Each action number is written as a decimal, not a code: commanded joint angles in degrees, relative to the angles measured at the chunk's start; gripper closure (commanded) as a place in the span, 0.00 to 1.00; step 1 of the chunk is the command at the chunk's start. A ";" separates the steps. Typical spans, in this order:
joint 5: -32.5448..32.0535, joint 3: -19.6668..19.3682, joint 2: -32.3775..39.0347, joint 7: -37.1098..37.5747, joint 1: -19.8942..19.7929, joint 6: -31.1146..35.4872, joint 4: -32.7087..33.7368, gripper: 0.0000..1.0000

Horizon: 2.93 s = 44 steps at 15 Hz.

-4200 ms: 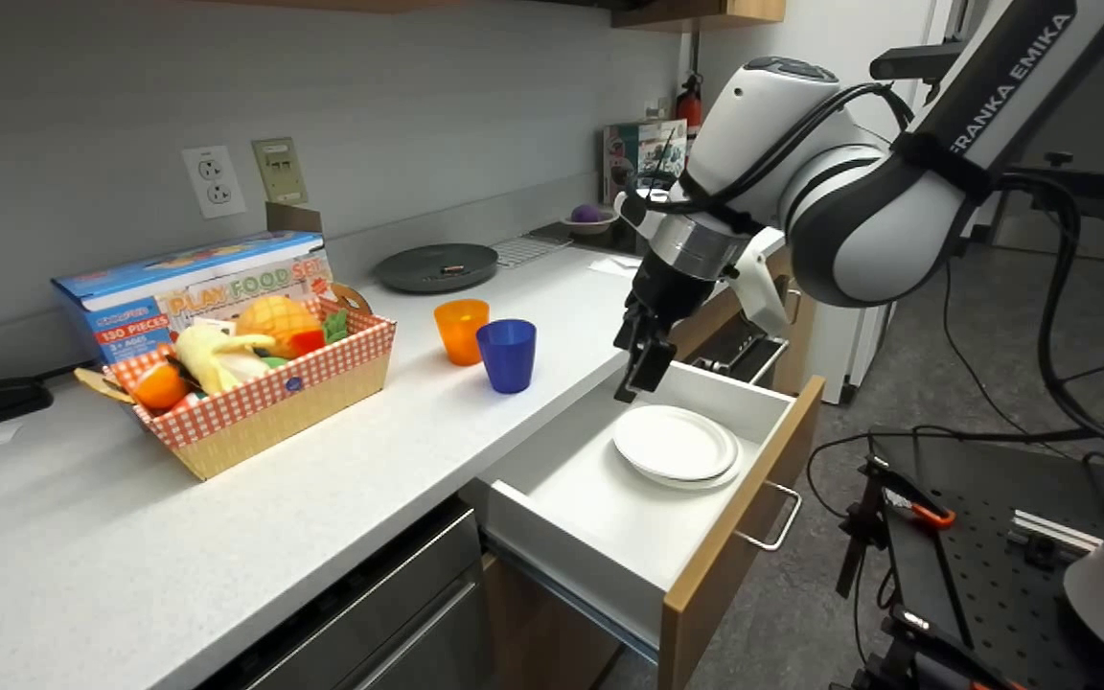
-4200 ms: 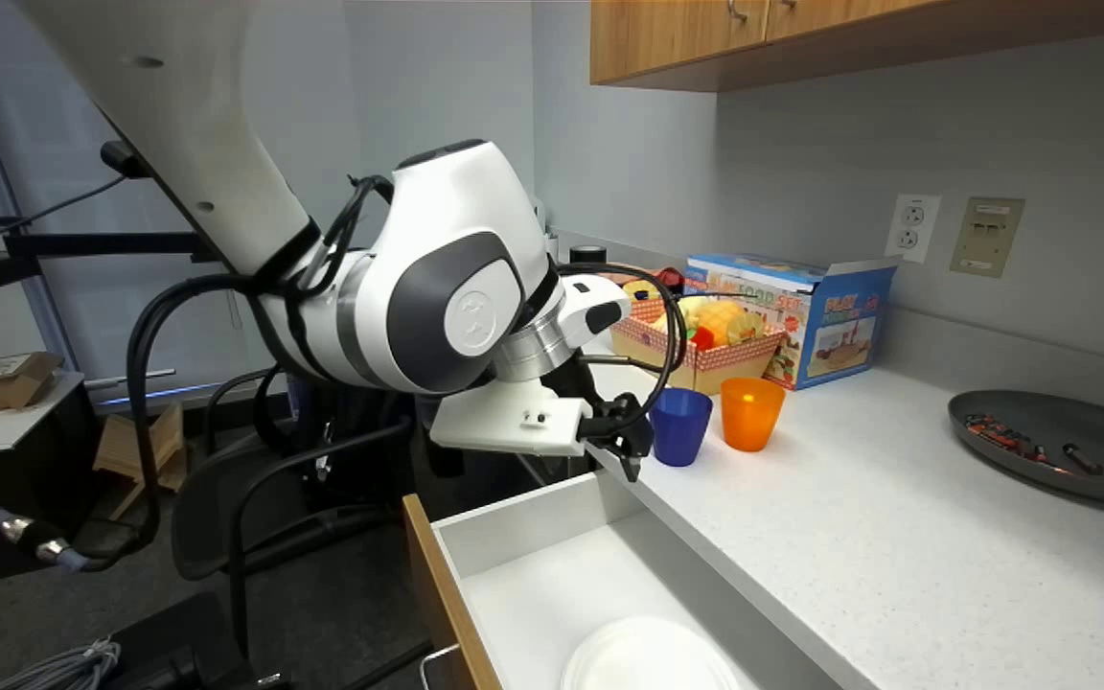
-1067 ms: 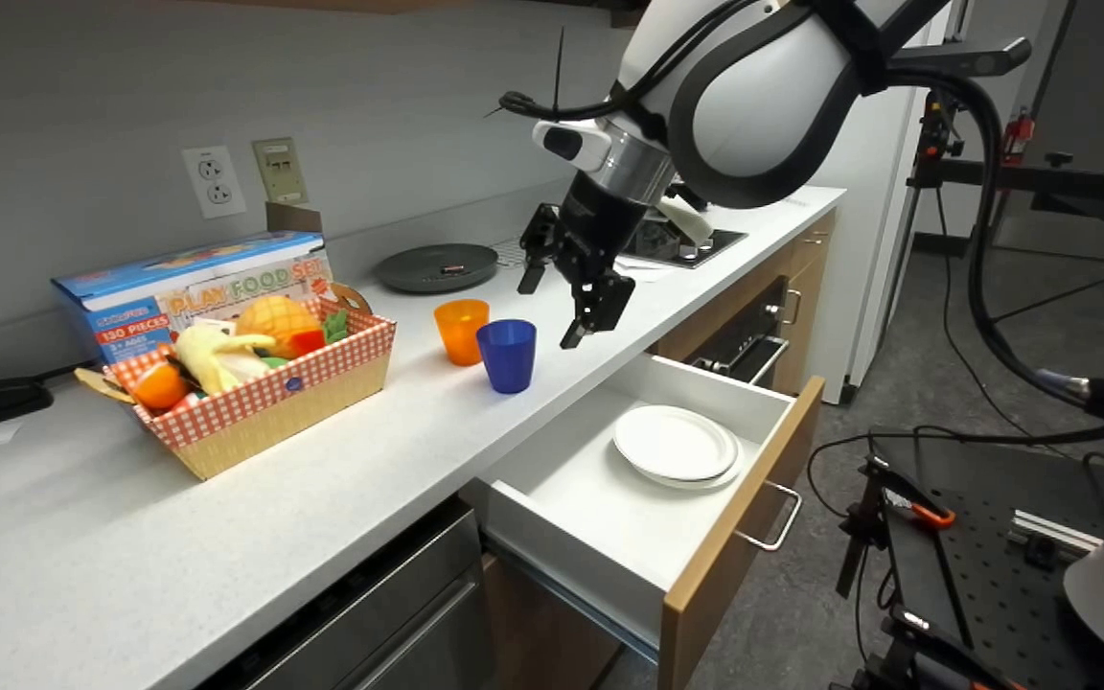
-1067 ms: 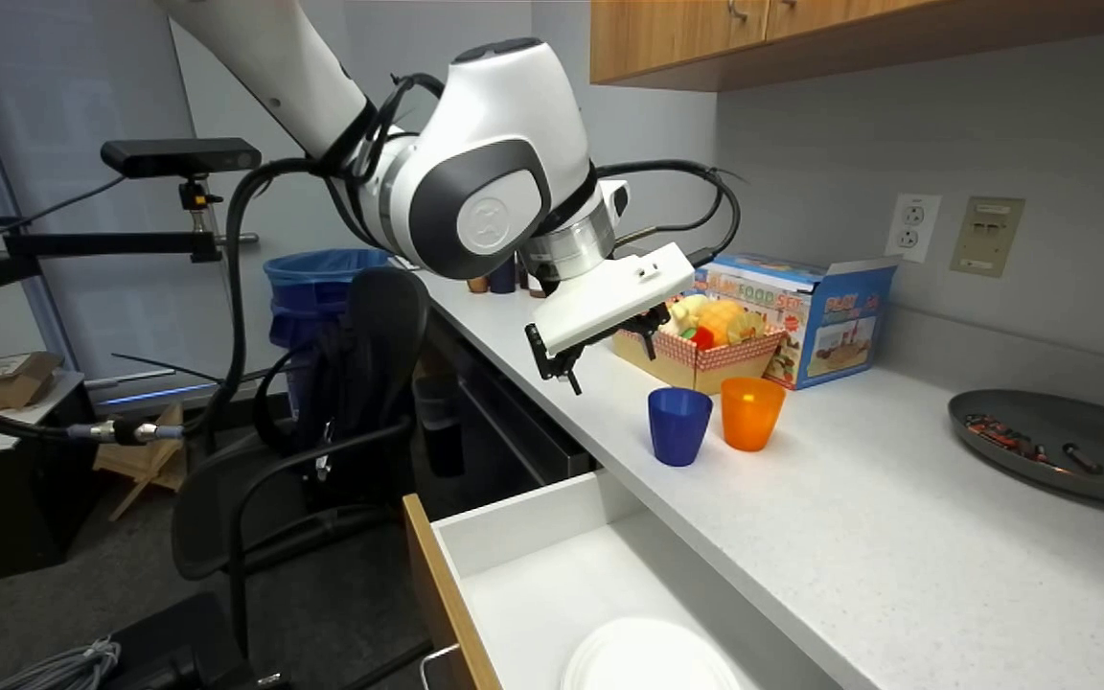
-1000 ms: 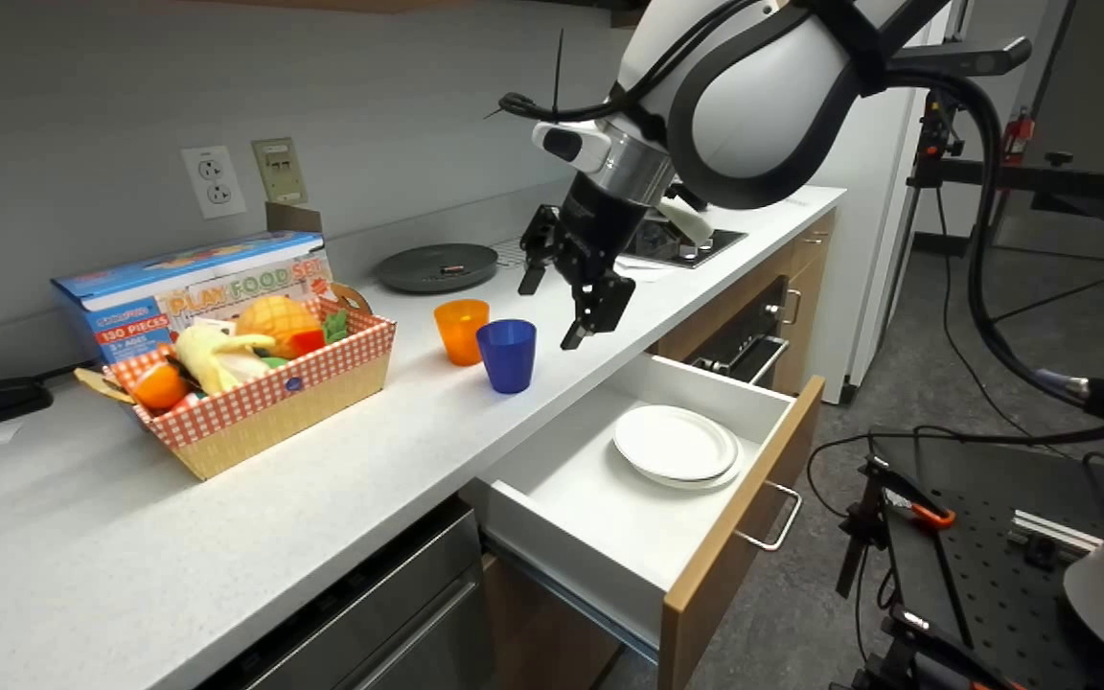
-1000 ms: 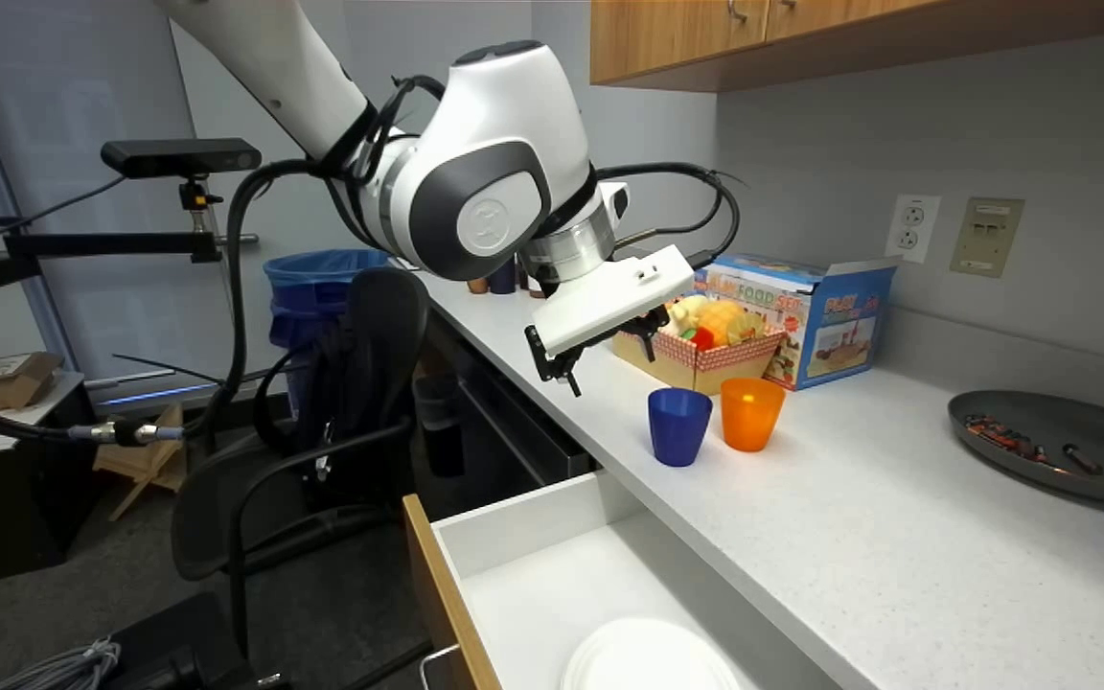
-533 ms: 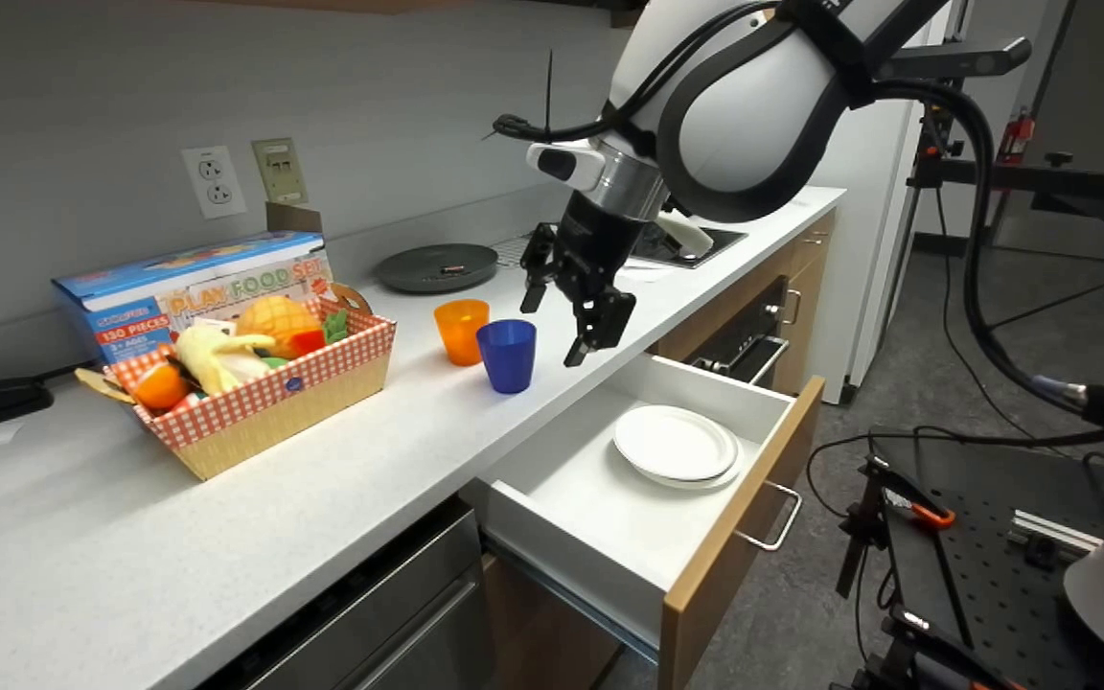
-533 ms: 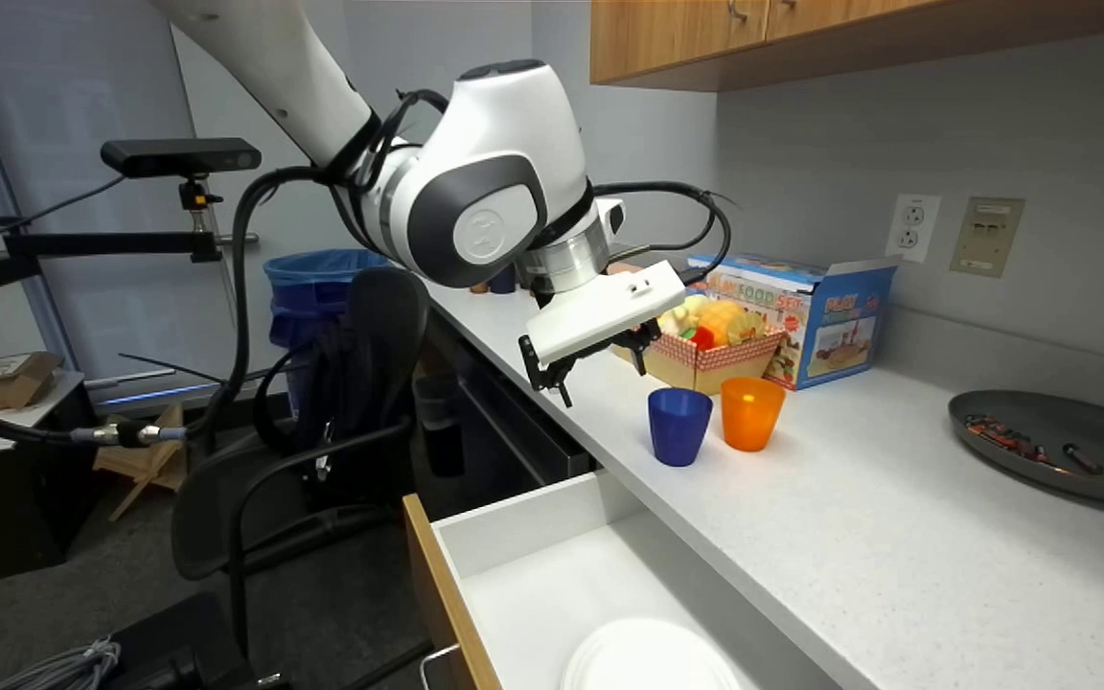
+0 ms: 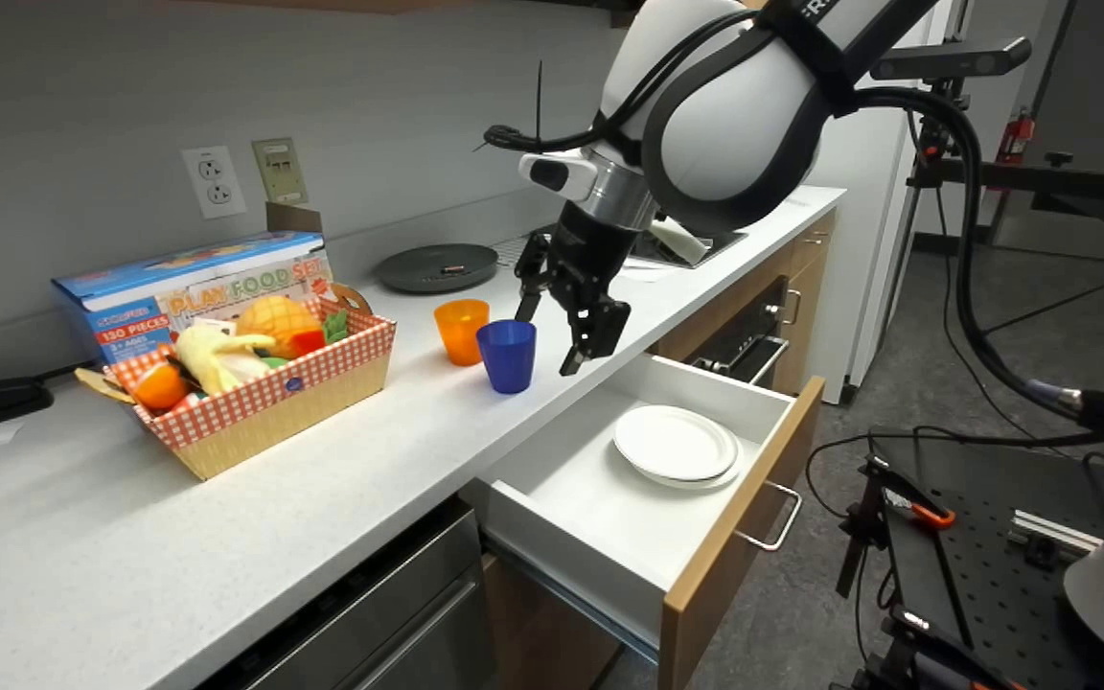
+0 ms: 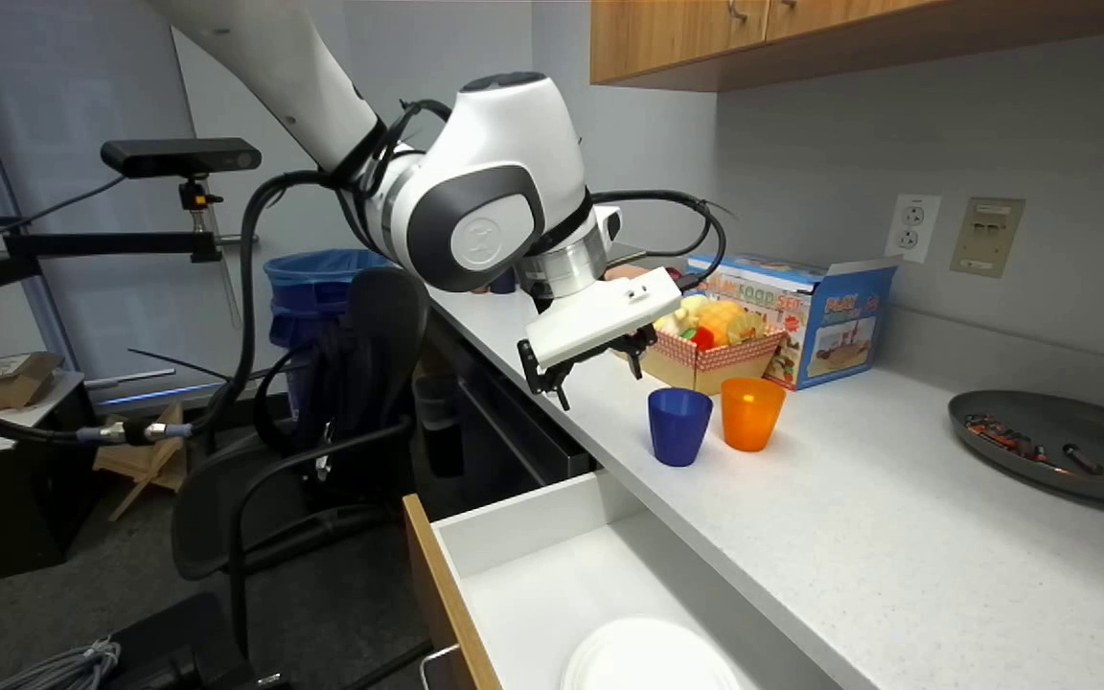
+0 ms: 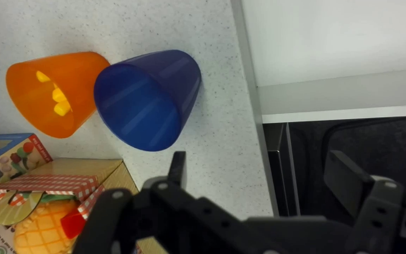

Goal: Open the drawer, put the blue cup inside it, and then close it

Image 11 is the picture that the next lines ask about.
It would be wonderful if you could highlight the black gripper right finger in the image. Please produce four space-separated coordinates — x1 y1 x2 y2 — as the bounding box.
324 149 406 254

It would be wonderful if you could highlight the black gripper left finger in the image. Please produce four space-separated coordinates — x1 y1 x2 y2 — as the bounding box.
73 151 260 254

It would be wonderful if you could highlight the blue plastic cup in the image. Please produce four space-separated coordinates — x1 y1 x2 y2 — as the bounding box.
93 48 202 152

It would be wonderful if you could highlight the orange plastic cup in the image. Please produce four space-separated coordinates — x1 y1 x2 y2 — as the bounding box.
4 49 111 139

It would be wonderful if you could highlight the red toy tomato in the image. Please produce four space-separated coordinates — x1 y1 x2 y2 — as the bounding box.
59 209 90 240

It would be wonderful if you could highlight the black steel dishwasher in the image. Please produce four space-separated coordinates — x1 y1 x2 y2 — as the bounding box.
262 120 307 218

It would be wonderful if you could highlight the yellow toy pineapple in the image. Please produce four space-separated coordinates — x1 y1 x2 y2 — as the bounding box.
11 199 80 254

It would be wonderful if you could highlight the green toy slice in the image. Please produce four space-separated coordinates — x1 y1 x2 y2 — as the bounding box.
0 189 45 227

